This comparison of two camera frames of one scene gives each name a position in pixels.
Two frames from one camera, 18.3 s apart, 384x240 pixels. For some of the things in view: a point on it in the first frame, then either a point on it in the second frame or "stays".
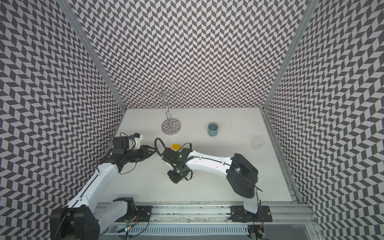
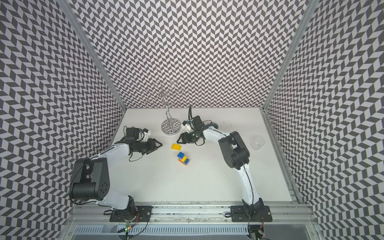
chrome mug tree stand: (170, 126) stays
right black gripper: (176, 178) to (185, 139)
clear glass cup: (257, 142) stays
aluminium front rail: (283, 213) stays
